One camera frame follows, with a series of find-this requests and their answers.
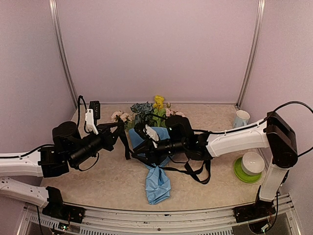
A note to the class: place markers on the white ceramic bowl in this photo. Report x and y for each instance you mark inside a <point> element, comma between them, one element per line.
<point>252,163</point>

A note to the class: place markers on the yellow fake flower stem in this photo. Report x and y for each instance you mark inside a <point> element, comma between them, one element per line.
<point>159,111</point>

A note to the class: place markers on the blue wrapping paper sheet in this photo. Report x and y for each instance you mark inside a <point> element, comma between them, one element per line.
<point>158,184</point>

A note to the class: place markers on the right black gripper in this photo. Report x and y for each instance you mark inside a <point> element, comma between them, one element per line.
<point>148,151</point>

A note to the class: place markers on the front aluminium rail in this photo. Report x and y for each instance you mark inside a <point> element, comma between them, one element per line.
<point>216,221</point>

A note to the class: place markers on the right aluminium frame post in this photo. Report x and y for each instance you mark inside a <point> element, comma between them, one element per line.
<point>252,53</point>

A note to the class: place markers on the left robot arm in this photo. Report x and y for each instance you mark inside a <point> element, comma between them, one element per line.
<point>49,199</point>

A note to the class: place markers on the left aluminium frame post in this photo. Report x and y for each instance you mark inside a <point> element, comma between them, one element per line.
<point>62,52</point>

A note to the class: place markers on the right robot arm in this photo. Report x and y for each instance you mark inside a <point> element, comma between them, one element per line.
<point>272,132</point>

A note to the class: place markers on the blue fake rose bunch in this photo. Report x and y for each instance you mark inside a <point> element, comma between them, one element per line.
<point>142,113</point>

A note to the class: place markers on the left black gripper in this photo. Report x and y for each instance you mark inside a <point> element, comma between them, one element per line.
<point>109,139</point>

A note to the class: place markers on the pink fake rose bunch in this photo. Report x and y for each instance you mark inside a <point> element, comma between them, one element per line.
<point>169,112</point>

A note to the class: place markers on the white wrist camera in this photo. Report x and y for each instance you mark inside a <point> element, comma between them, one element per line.
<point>92,115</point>
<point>147,133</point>

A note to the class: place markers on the green plate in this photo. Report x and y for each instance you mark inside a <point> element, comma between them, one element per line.
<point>242,175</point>

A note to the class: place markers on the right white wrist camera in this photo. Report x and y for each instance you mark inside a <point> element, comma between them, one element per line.
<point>147,133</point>

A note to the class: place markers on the light blue ceramic mug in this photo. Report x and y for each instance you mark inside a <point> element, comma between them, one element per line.
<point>241,119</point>

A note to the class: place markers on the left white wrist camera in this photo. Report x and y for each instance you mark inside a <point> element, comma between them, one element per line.
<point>92,115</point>

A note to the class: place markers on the aluminium frame post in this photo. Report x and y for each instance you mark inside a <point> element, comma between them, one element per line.
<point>252,53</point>
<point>62,52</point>

